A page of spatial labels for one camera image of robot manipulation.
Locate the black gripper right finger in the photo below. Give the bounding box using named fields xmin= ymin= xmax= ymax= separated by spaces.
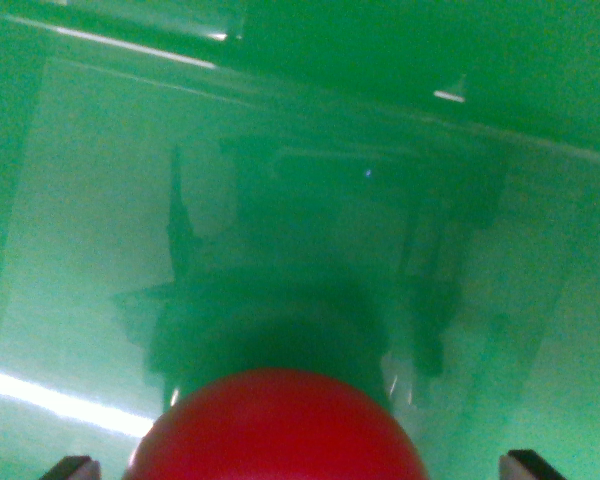
xmin=498 ymin=449 xmax=567 ymax=480

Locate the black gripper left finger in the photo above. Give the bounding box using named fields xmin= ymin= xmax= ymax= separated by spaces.
xmin=38 ymin=455 xmax=103 ymax=480

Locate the red apple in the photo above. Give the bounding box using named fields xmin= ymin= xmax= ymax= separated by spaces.
xmin=122 ymin=367 xmax=431 ymax=480

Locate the green plastic bin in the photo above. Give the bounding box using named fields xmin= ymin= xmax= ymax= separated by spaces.
xmin=0 ymin=0 xmax=600 ymax=480

